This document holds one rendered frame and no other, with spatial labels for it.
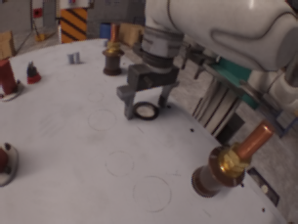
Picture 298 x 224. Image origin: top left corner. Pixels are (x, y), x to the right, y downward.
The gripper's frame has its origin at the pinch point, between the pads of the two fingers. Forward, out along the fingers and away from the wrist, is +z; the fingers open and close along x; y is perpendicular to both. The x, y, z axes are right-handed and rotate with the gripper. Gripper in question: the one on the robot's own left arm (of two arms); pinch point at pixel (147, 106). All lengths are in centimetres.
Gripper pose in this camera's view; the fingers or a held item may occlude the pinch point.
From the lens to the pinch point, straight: 42.1
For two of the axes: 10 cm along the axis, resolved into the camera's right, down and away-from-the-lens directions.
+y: 5.5, 6.4, -5.3
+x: 8.1, -2.7, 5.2
